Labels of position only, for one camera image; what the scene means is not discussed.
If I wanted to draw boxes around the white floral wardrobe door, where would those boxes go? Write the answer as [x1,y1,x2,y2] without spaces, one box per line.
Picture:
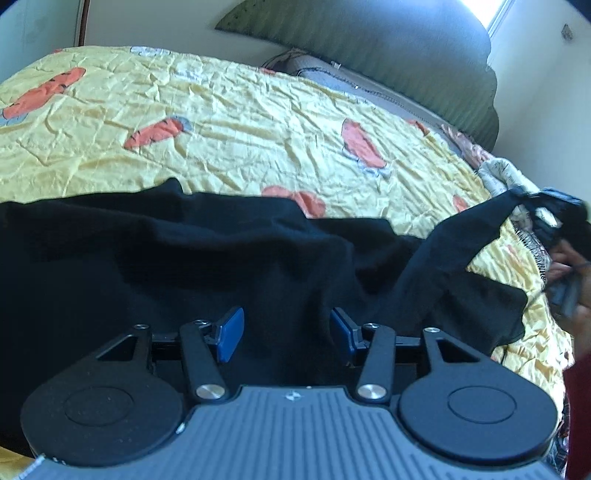
[1,0,90,81]

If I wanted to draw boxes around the white printed blanket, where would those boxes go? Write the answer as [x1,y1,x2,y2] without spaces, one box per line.
[476,157,540,231]

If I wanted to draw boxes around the green padded headboard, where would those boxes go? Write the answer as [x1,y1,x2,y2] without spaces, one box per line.
[215,0,499,149]

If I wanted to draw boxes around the bright window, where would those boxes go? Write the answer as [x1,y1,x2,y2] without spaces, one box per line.
[473,0,514,36]

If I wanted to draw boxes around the black pants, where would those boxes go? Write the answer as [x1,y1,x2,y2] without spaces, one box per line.
[0,177,591,458]

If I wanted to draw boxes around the grey patterned pillow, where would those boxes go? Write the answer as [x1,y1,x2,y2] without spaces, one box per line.
[263,49,451,133]

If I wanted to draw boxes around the red sleeve forearm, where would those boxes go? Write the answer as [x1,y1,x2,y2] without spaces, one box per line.
[564,354,591,480]

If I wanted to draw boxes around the person's right hand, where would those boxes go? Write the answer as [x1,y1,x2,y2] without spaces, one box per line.
[545,240,591,360]

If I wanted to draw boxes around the yellow carrot print bedsheet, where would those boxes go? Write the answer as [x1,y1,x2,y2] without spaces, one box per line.
[1,47,558,479]

